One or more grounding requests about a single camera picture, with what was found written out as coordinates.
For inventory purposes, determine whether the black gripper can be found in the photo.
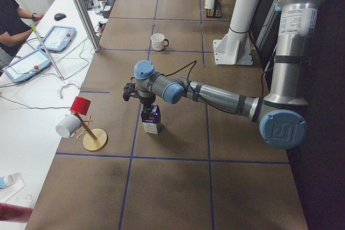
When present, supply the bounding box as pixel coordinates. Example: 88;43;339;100
142;104;154;113

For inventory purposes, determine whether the clear water bottle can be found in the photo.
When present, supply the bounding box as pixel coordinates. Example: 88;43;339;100
91;0;102;15

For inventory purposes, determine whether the near teach pendant tablet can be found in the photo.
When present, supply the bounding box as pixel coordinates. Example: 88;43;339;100
3;50;52;82

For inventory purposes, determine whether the far teach pendant tablet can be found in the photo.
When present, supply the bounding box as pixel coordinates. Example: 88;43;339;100
43;25;76;53

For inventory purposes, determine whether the red object at edge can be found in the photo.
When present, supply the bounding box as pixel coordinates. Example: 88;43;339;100
1;203;33;223

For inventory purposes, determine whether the white pillar with base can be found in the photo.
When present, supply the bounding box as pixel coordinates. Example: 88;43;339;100
213;0;259;65

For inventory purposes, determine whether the metal rod with green tip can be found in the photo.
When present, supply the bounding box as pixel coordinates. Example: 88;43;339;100
30;24;65;82

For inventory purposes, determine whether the white smiley face mug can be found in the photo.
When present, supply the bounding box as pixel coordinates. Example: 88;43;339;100
150;33;169;51

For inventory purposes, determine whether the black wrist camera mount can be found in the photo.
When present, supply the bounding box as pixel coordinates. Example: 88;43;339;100
122;82;140;101

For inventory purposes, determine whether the blue milk carton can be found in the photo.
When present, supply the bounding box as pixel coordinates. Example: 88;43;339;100
141;104;161;134

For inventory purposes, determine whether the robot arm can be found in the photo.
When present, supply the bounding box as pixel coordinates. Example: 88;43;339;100
123;0;325;149

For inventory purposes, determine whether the black computer mouse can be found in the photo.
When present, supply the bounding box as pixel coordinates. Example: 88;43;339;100
54;13;66;21

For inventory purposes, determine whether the white paper roll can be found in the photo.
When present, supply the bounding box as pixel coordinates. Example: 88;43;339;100
0;175;14;190

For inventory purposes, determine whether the person in black shirt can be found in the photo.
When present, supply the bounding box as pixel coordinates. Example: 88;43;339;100
1;0;44;68

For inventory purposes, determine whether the teach pendant tablet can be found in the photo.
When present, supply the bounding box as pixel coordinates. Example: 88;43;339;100
43;25;76;53
3;50;52;82

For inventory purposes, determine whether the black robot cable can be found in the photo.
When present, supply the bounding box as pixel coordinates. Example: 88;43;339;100
163;60;275;112

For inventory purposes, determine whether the black wire mug rack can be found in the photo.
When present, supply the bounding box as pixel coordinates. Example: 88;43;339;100
205;0;222;18

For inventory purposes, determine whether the aluminium frame post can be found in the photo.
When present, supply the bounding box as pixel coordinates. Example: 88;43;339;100
73;0;101;52

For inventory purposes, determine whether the red cup on tree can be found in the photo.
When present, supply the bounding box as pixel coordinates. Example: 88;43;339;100
70;96;91;115

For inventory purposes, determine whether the wooden mug tree stand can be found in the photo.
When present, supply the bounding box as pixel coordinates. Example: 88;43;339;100
71;111;108;152

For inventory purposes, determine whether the white mug on tree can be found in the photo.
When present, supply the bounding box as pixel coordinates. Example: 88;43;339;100
56;114;81;138

